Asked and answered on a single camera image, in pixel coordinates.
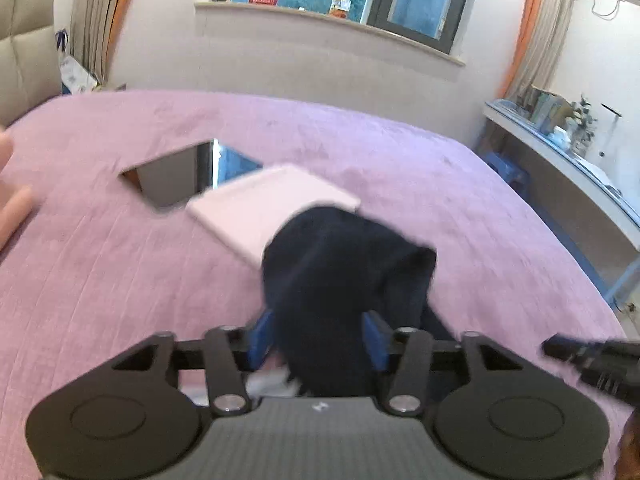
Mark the pink quilted bedspread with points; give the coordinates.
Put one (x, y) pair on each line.
(450, 210)

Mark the plastic bottle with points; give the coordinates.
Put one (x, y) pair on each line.
(340, 2)

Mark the small flower plant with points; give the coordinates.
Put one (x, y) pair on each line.
(582, 122)

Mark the beige and orange curtain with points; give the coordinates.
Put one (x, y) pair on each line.
(545, 25)
(100, 15)

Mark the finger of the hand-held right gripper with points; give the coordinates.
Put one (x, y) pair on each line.
(575, 349)

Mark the rectangular mirror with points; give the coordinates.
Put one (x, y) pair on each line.
(175, 175)

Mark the beige padded headboard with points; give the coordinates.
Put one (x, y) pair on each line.
(25, 45)

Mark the dark navy garment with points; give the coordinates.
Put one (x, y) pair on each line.
(325, 270)

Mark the white and blue bag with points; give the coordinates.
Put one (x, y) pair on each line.
(75, 72)

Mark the flat pale pink box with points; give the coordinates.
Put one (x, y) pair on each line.
(255, 212)

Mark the pale stone windowsill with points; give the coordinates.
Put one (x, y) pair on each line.
(350, 25)

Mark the row of books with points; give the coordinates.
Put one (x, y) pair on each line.
(542, 107)

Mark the pink pillow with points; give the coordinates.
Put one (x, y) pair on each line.
(15, 217)
(4, 152)

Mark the white wall desk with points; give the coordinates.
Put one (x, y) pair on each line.
(585, 180)

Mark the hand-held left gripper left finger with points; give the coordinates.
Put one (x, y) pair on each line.
(263, 340)

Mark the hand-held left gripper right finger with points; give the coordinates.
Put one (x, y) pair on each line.
(375, 347)

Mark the blue plastic stool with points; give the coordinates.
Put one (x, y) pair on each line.
(507, 172)

